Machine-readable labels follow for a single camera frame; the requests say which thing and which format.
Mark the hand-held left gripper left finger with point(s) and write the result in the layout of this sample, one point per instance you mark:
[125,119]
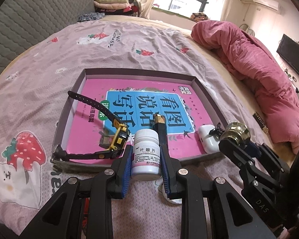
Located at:
[125,175]

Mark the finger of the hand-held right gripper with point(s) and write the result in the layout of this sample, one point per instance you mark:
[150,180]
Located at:
[239,159]
[271,161]

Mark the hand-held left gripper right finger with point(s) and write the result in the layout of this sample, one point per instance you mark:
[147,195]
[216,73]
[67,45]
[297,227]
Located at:
[165,176]

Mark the white pill bottle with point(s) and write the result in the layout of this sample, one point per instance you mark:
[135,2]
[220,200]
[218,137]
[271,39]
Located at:
[145,159]

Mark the gold door knob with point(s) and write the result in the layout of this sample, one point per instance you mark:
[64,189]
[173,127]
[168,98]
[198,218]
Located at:
[236,130]

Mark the black and yellow watch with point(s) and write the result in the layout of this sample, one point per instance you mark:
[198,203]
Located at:
[118,139]

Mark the white earbuds case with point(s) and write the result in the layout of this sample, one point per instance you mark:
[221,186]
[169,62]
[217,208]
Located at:
[205,140]

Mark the black lipstick with gold tip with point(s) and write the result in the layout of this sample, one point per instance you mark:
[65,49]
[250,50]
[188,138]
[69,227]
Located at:
[161,132]

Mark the shallow brown cardboard box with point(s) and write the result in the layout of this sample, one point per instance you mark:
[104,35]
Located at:
[72,92]

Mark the black hair clip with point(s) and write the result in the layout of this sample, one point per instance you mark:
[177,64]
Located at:
[215,129]

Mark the pink and blue book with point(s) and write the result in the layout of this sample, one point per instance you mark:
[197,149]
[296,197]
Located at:
[144,87]

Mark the pink quilt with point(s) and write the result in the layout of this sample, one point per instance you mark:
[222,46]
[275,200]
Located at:
[251,62]

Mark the black television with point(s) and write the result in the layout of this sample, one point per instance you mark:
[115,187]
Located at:
[292,54]

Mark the pink strawberry print blanket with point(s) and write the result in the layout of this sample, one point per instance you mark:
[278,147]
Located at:
[39,92]

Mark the brown patterned cushion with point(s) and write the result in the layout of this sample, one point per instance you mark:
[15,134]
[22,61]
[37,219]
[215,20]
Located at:
[199,17]

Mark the white air conditioner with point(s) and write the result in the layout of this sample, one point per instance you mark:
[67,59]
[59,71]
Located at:
[266,2]

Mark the dark floral cloth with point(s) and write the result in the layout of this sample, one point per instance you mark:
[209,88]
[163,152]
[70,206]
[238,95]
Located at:
[91,17]

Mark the stack of folded clothes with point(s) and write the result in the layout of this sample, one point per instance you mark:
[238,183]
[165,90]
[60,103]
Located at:
[112,3]

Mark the grey quilted headboard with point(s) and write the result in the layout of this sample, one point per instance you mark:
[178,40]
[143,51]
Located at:
[35,12]

